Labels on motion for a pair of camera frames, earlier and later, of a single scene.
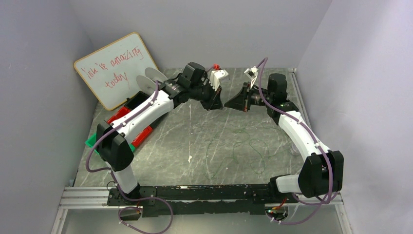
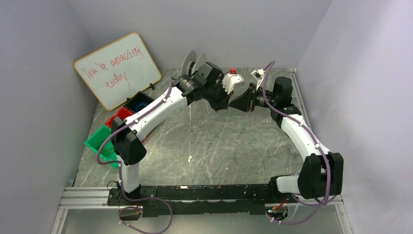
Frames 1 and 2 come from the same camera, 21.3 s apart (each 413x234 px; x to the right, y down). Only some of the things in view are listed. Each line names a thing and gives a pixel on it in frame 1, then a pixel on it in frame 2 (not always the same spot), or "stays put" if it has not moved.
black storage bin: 136,99 stays put
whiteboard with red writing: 111,72 stays put
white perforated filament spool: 146,82 → 190,64
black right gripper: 244,99 stays put
